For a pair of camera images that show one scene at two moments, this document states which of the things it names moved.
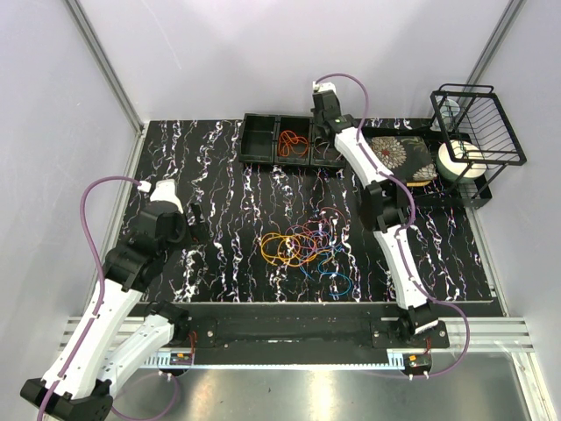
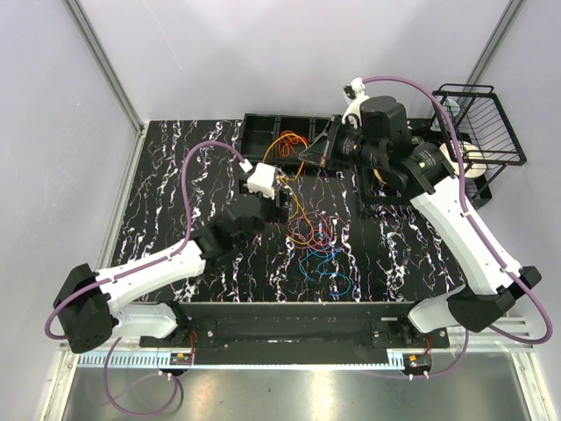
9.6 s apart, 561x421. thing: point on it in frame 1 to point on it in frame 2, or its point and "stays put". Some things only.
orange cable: x=288 y=140 stays put
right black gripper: x=316 y=117 to x=317 y=153
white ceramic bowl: x=460 y=160 stays put
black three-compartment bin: x=286 y=139 stays put
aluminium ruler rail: x=290 y=360 stays put
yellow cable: x=292 y=250 to x=287 y=184
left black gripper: x=197 y=232 to x=278 y=214
